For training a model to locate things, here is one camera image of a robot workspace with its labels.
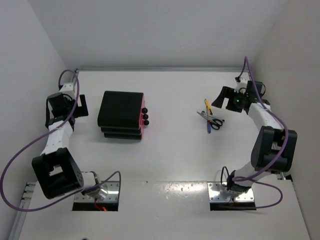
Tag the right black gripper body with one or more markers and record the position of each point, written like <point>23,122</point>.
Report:
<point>238,98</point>

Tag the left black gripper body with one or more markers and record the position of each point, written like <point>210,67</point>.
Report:
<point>80,111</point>

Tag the black handled scissors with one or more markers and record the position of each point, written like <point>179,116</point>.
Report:
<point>214,122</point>

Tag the blue handled screwdriver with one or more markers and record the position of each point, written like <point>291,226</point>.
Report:
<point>208,124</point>

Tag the black drawer cabinet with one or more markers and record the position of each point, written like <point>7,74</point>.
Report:
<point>120,115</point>

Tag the pink drawer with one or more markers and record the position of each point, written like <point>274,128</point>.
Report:
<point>145,124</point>
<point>145,116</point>
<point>144,109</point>

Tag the pink top drawer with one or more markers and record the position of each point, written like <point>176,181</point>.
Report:
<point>144,109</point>

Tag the pink bottom drawer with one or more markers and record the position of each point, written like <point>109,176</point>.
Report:
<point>145,124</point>

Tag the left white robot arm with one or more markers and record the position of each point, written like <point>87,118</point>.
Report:
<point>55,168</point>

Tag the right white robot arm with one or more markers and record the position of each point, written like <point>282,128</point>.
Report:
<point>274,148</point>

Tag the silver wrench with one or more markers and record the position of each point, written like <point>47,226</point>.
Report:
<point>212,117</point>

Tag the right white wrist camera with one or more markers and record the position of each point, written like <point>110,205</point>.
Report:
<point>241,86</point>

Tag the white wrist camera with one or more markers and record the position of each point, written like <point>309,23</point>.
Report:
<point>68,89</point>
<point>241,86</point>

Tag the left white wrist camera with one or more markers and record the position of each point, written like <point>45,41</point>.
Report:
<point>68,89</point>

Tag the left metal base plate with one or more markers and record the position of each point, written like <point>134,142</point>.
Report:
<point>107,194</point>

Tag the metal base plate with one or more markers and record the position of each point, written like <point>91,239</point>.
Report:
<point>218,194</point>
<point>107,194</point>

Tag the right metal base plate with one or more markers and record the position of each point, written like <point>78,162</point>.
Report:
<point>218,194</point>

